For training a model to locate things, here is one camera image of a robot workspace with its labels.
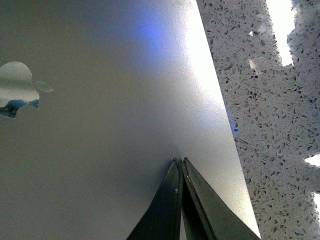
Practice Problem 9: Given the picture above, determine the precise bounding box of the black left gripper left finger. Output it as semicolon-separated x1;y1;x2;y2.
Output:
127;158;184;240

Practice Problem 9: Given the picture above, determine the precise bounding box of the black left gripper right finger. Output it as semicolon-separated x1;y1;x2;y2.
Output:
181;158;259;240

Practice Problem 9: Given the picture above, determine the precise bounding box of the grey laptop with black screen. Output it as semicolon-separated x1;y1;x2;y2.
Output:
0;0;259;240

